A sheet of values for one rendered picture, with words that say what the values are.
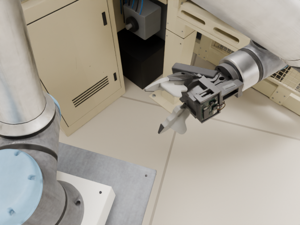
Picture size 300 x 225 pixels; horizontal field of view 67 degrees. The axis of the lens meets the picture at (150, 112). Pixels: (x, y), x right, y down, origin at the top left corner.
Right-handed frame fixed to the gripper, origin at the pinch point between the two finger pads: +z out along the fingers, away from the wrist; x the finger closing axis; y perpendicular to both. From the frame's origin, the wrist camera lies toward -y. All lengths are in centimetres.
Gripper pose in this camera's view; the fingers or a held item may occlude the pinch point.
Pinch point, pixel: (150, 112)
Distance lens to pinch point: 50.7
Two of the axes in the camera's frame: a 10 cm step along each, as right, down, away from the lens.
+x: 2.1, 6.4, 7.4
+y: 4.6, 6.1, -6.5
